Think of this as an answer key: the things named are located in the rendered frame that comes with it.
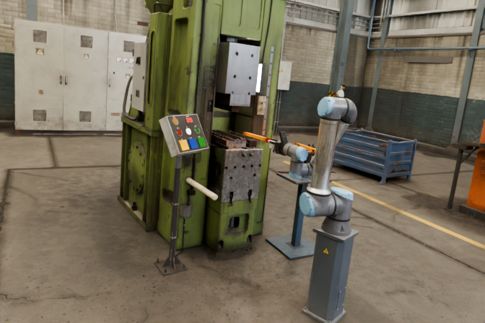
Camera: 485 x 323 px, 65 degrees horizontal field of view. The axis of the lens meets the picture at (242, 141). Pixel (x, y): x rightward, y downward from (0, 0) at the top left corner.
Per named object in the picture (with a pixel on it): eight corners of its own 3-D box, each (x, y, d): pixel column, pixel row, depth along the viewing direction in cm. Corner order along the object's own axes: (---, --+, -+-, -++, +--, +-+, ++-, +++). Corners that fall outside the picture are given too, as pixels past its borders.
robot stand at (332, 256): (346, 313, 258) (359, 231, 248) (330, 328, 242) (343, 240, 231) (317, 299, 272) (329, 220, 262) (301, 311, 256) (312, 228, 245)
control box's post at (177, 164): (174, 267, 297) (183, 131, 278) (169, 267, 295) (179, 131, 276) (172, 264, 300) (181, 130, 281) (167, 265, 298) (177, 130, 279)
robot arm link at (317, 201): (332, 220, 234) (353, 99, 219) (307, 221, 228) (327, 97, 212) (319, 210, 248) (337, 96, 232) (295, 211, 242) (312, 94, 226)
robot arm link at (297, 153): (297, 163, 253) (299, 148, 251) (285, 158, 263) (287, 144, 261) (307, 162, 258) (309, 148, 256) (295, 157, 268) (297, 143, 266)
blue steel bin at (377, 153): (411, 180, 654) (419, 139, 641) (383, 184, 609) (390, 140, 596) (356, 163, 750) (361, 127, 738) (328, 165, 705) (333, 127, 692)
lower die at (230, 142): (245, 148, 325) (246, 138, 323) (225, 148, 313) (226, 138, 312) (220, 138, 359) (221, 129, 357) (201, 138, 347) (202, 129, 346)
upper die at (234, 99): (250, 106, 318) (250, 94, 317) (229, 105, 307) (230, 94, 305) (224, 100, 352) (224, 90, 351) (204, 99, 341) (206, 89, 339)
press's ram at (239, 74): (263, 96, 324) (268, 47, 317) (225, 93, 303) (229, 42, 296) (237, 91, 358) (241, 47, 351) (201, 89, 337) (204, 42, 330)
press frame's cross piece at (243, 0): (260, 40, 328) (266, -17, 320) (220, 34, 305) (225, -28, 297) (234, 41, 364) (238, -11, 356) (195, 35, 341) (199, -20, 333)
